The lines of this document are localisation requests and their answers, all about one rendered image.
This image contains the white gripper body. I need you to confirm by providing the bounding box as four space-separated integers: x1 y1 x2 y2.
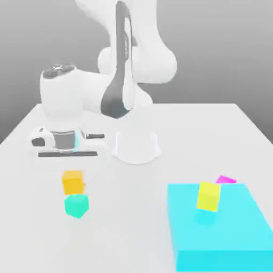
31 142 110 171

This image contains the small yellow cube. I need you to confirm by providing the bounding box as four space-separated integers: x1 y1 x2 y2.
196 181 221 213

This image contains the small teal cube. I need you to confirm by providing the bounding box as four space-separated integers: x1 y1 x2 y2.
64 193 90 220

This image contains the small orange cube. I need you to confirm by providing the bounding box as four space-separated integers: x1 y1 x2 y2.
61 170 86 196

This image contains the large cyan box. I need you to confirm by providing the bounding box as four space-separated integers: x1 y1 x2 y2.
167 183 273 272

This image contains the small magenta cube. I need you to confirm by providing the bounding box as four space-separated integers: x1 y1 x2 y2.
215 174 237 184

